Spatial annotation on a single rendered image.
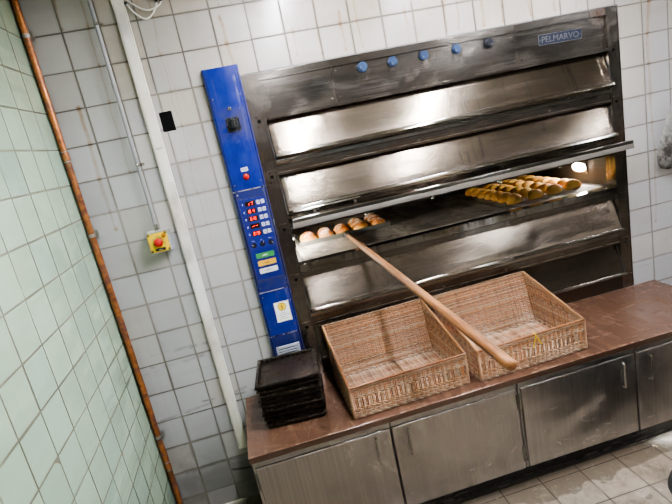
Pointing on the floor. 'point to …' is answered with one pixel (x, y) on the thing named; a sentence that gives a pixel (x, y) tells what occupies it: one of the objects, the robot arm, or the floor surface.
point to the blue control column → (235, 151)
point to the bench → (484, 420)
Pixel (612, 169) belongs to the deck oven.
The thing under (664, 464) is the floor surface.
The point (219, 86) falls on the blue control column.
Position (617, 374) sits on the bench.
